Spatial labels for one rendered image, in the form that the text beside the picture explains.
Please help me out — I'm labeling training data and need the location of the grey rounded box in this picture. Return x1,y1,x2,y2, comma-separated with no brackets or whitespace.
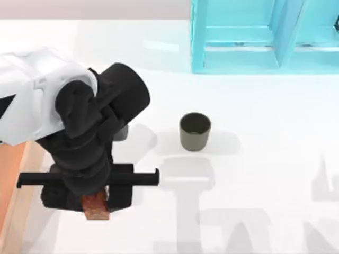
113,124,130,141

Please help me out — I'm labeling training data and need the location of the shallow salmon-coloured box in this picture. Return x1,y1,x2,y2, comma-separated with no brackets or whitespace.
0,139,45,254

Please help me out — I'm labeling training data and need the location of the brown bread piece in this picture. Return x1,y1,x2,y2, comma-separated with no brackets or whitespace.
80,185,111,221

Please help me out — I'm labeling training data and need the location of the olive grey cup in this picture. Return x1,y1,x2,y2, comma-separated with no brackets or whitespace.
179,112,212,152

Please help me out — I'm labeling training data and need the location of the light blue rack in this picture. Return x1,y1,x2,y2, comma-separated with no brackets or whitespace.
190,0,339,75

